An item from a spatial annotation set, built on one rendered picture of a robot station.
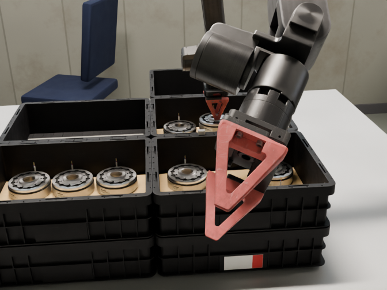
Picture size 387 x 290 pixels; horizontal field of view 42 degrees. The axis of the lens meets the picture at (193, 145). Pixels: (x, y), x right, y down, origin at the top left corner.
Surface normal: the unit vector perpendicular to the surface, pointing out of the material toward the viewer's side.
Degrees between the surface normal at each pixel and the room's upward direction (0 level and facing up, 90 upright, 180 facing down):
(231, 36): 38
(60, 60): 90
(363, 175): 0
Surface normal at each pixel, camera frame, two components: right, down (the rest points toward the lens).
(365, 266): -0.01, -0.90
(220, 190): 0.00, -0.29
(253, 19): 0.11, 0.43
